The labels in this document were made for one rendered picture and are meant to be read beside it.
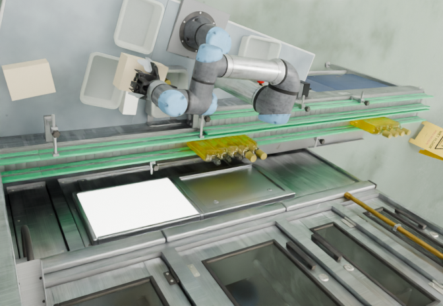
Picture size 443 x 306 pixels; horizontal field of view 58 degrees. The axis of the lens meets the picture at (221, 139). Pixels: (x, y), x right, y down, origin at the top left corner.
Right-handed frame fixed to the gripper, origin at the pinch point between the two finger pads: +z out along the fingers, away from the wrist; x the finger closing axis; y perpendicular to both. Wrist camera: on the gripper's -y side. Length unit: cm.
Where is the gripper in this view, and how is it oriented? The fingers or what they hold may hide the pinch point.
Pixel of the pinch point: (142, 76)
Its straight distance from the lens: 150.9
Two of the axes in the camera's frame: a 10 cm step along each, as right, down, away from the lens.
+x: -3.3, 9.2, 2.3
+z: -4.9, -3.8, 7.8
